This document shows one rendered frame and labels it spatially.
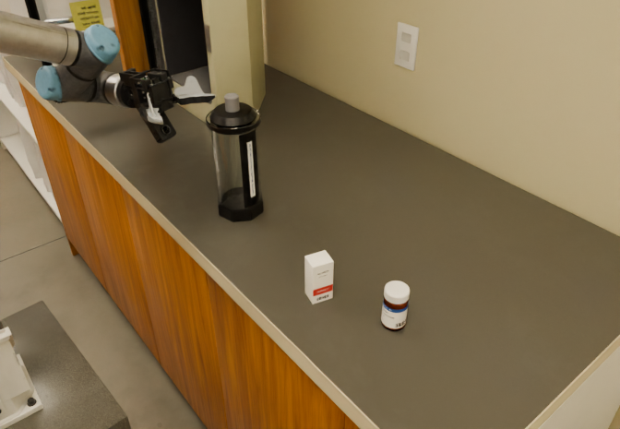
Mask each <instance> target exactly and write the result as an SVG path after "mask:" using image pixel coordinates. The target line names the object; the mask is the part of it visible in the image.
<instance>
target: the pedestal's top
mask: <svg viewBox="0 0 620 429"><path fill-rule="evenodd" d="M1 322H2V324H3V327H4V328H6V327H9V329H10V331H11V334H12V336H13V339H14V342H15V345H14V347H13V349H14V351H15V354H16V355H17V354H19V355H20V357H21V359H22V361H23V363H24V365H25V367H26V369H27V371H28V374H29V376H30V379H31V381H32V384H33V386H34V387H35V389H36V392H37V394H38V396H39V398H40V400H41V403H42V406H43V409H41V410H39V411H36V412H34V413H33V414H32V415H30V416H28V417H26V418H24V419H22V420H20V421H18V422H16V423H14V424H12V425H10V426H8V427H7V428H5V429H131V426H130V423H129V420H128V417H127V415H126V413H125V412H124V410H123V409H122V408H121V406H120V405H119V404H118V402H117V401H116V399H115V398H114V397H113V395H112V394H111V392H110V391H109V390H108V388H107V387H106V386H105V385H104V384H103V382H102V381H101V379H100V378H99V377H98V375H97V374H96V373H95V371H94V370H93V368H92V367H91V366H90V364H89V363H88V361H87V360H86V359H85V357H84V356H83V354H82V353H81V352H80V350H79V349H78V347H77V346H76V345H75V343H74V342H73V341H72V340H71V339H70V337H69V336H68V335H67V333H66V332H65V330H64V329H63V328H62V326H61V325H60V323H59V322H58V321H57V319H56V318H55V317H54V315H53V314H52V312H51V311H50V310H49V308H48V307H47V305H46V304H45V303H44V301H39V302H38V303H36V304H33V305H31V306H29V307H27V308H25V309H22V310H20V311H18V312H16V313H15V314H13V315H11V316H8V317H6V318H4V319H2V320H1Z"/></svg>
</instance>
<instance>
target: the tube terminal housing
mask: <svg viewBox="0 0 620 429"><path fill-rule="evenodd" d="M201 1H202V9H203V19H204V23H205V24H207V25H209V34H210V43H211V53H210V52H208V51H207V53H208V62H209V79H210V87H211V94H214V95H215V96H216V98H215V99H213V100H212V104H209V103H207V102H201V103H190V104H186V105H180V104H179V103H177V104H179V105H180V106H182V107H183V108H185V109H186V110H187V111H189V112H190V113H191V114H193V115H194V116H196V117H197V118H199V119H200V120H202V121H203V122H205V123H206V116H207V114H208V113H209V112H210V111H212V110H213V109H215V107H217V106H218V105H220V104H223V103H225V101H224V96H225V95H226V94H227V93H236V94H238V95H239V102H243V103H246V104H248V105H250V106H251V107H253V108H255V109H257V110H258V111H259V108H260V106H261V103H262V101H263V100H264V97H265V95H266V84H265V65H264V45H263V27H262V7H261V0H201ZM155 3H156V9H157V16H158V21H159V14H158V8H157V2H156V0H155ZM159 28H160V34H161V26H160V21H159ZM161 46H162V51H163V44H162V38H161ZM163 58H164V64H165V69H166V63H165V57H164V51H163ZM166 70H167V69H166Z"/></svg>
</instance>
